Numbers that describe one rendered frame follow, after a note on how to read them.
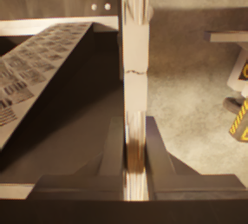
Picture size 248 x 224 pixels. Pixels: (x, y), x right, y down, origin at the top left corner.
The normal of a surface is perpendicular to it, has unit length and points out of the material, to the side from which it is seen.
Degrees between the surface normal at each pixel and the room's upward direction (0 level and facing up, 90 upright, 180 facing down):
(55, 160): 90
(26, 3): 0
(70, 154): 90
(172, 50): 0
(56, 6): 0
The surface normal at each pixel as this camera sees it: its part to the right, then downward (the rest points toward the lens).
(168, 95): -0.02, 0.44
